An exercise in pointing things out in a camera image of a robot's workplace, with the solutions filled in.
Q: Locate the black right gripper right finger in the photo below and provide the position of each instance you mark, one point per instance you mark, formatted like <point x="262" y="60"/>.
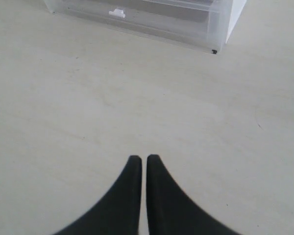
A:
<point x="170" y="211"/>

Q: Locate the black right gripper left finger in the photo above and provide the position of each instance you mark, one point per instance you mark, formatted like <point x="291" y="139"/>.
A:
<point x="118" y="211"/>

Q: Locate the white plastic drawer cabinet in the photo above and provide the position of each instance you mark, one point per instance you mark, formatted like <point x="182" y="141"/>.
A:
<point x="186" y="19"/>

